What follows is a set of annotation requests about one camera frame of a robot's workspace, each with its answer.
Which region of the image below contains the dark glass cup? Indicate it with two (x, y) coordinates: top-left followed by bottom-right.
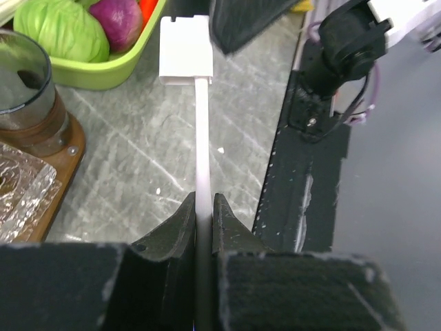
(1, 29), (72, 157)

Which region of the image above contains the small red pepper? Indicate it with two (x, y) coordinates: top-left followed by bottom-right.
(139, 0), (158, 23)

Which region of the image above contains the clear textured plastic holder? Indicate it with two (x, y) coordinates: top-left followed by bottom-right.
(1, 143), (61, 243)

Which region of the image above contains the round green cabbage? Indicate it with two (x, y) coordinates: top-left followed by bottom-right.
(13, 1), (110, 63)

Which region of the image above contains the white celery stalk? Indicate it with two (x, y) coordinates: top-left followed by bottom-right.
(0, 0), (26, 27)

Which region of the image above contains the purple onion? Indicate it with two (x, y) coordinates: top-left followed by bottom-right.
(88, 0), (143, 53)

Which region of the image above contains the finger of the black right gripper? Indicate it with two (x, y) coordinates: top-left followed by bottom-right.
(209, 0), (298, 55)

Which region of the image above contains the white toothbrush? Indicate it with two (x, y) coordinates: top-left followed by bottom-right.
(158, 15), (214, 330)

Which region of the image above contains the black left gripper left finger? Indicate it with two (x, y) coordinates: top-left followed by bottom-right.
(132, 192), (196, 330)

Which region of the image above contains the yellow cabbage by arm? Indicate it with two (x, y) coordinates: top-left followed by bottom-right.
(291, 0), (314, 13)

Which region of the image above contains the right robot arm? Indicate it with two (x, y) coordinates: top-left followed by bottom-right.
(209, 1), (440, 97)

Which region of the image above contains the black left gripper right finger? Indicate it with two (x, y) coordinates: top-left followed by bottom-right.
(212, 193), (275, 330)

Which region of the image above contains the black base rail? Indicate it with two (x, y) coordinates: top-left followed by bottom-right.
(252, 41), (351, 252)

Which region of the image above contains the brown wooden tray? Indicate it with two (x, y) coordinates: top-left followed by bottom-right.
(13, 112), (86, 242)

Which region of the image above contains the green plastic vegetable basket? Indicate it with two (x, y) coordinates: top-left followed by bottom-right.
(50, 0), (166, 90)

